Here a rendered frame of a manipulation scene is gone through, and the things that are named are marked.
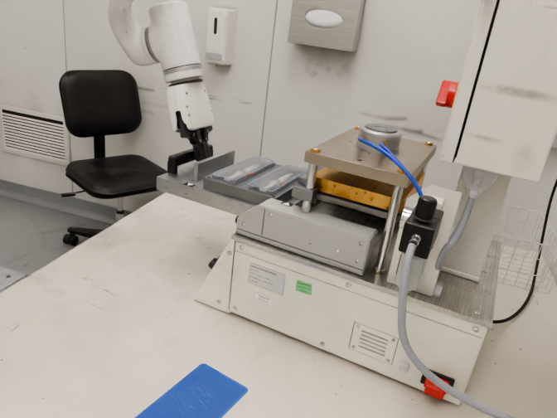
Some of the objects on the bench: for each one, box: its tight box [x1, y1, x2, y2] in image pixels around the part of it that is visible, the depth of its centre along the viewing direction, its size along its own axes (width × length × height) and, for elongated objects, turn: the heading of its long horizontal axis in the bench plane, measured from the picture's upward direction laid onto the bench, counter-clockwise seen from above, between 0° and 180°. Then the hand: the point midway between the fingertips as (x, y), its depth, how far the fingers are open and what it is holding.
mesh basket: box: [493, 205, 557, 294], centre depth 130 cm, size 22×26×13 cm
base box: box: [194, 239, 488, 406], centre depth 97 cm, size 54×38×17 cm
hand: (201, 151), depth 106 cm, fingers closed, pressing on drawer
